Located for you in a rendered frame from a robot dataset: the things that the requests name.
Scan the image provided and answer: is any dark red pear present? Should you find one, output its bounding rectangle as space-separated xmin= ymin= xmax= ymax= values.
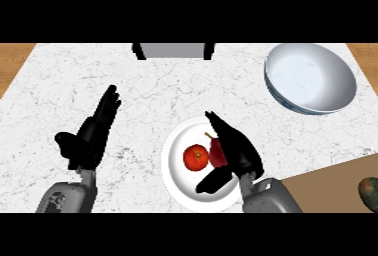
xmin=203 ymin=131 xmax=228 ymax=168

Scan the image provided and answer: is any brown cutting board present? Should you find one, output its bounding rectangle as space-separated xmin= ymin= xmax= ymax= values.
xmin=278 ymin=152 xmax=378 ymax=214

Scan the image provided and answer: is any white round plate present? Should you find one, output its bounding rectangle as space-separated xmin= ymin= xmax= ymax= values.
xmin=159 ymin=115 xmax=246 ymax=214

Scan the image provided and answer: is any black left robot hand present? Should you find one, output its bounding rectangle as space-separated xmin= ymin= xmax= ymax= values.
xmin=52 ymin=84 xmax=122 ymax=172

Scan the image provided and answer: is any green and brown avocado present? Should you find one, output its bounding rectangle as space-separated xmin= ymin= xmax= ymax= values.
xmin=357 ymin=176 xmax=378 ymax=213

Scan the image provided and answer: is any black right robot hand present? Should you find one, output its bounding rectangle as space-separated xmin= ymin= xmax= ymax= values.
xmin=194 ymin=110 xmax=265 ymax=195

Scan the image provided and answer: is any red tomato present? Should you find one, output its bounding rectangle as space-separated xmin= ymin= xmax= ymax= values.
xmin=181 ymin=143 xmax=210 ymax=172

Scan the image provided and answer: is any grey and black appliance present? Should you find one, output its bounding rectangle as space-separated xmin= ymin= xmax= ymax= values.
xmin=131 ymin=43 xmax=216 ymax=61

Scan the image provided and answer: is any white bowl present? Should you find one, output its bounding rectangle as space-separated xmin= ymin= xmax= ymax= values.
xmin=262 ymin=43 xmax=358 ymax=116

